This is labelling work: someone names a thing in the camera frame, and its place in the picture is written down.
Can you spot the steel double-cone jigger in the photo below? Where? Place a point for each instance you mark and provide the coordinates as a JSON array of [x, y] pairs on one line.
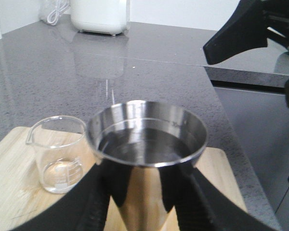
[[147, 152]]

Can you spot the light wooden cutting board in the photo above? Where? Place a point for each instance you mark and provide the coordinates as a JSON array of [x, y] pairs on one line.
[[22, 197]]

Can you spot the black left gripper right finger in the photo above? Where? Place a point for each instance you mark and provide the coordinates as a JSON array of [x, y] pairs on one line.
[[199, 205]]

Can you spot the small clear glass beaker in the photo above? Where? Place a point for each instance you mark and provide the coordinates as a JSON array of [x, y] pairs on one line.
[[57, 142]]

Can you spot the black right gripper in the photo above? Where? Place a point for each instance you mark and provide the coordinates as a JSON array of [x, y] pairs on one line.
[[246, 30]]

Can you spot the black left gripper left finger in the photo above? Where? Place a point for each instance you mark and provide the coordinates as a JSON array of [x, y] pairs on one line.
[[85, 207]]

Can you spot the white kitchen appliance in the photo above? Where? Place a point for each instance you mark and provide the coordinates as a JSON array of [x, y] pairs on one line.
[[110, 17]]

